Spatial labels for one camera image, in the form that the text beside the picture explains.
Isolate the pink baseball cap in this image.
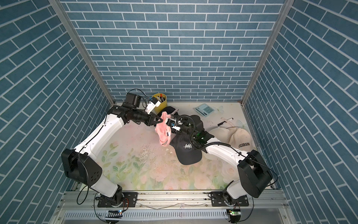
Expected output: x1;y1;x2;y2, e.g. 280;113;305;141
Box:
155;112;172;147

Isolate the black cap front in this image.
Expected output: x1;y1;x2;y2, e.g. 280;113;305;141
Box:
170;134;202;165

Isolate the black cap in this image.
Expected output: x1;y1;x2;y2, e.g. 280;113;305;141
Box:
170;134;202;165
161;106;178;116

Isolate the beige Colorado cap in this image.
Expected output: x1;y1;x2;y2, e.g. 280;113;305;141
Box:
202;127;238;162
230;128;254;152

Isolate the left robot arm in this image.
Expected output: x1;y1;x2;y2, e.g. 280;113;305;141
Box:
61;92;162;207

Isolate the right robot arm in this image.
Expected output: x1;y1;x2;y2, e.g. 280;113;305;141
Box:
166;115;273;206

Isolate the black cap rear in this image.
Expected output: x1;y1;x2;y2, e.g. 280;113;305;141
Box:
161;106;178;116

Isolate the light blue calculator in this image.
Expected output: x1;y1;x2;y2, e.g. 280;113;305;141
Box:
194;104;214;117

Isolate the yellow pen cup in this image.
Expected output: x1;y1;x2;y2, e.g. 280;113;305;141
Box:
153;93;167;113

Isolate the black white marker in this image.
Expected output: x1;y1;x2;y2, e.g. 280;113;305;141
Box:
217;118;234;126

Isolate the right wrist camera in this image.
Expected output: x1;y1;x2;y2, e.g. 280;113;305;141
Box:
165;118;180;133

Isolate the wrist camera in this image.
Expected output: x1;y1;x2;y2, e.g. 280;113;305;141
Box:
145;97;161;114
165;118;180;133

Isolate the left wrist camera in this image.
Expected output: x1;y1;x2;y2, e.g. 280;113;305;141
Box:
145;97;161;114

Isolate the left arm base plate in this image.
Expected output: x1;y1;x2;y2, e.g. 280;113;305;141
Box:
95;192;138;208

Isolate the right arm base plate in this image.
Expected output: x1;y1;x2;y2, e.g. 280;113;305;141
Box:
208;191;249;207

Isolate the aluminium front rail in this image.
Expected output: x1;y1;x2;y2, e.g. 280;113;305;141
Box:
50;189;296;224

